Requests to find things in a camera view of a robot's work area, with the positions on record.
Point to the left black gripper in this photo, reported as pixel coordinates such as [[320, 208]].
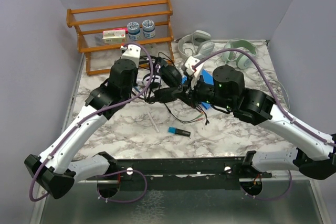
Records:
[[135, 83]]

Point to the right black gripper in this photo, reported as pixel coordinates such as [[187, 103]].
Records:
[[193, 96]]

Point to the black blue headphones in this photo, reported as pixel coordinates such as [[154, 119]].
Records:
[[170, 80]]

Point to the black white headphones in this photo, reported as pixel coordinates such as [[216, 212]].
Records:
[[154, 80]]

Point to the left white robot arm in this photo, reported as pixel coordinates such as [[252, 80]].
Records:
[[53, 169]]

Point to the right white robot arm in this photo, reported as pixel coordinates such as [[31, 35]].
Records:
[[314, 151]]

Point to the mint green headphones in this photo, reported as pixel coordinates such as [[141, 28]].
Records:
[[240, 59]]

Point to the grey white headphones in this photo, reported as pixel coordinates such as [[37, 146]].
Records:
[[201, 41]]

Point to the blue notebook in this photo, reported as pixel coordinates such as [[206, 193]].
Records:
[[206, 78]]

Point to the white stick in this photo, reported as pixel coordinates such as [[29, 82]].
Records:
[[153, 122]]

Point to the white red box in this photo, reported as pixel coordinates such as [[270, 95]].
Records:
[[114, 36]]

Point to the blue black highlighter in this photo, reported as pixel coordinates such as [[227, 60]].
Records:
[[177, 131]]

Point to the wooden shelf rack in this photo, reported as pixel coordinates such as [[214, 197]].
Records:
[[106, 28]]

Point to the left blue white jar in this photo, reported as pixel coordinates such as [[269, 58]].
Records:
[[133, 31]]

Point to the blue white jar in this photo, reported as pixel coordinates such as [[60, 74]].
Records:
[[133, 31], [148, 27]]

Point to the right blue white jar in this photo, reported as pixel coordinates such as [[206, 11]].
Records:
[[148, 27]]

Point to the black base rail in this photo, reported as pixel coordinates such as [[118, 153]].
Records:
[[179, 173]]

